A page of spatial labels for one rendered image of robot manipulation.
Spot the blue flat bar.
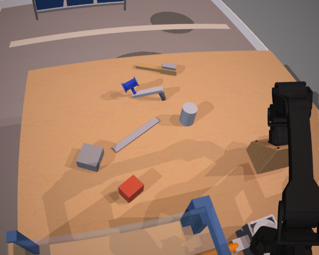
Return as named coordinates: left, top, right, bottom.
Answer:
left=202, top=195, right=231, bottom=255

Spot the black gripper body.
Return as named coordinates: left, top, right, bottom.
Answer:
left=272, top=241, right=282, bottom=255

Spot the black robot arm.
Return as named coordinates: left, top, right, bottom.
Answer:
left=250, top=81, right=319, bottom=255

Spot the grey flat bar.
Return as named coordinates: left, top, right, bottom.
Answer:
left=112, top=117, right=160, bottom=153

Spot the grey cylinder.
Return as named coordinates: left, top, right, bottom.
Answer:
left=179, top=102, right=198, bottom=126

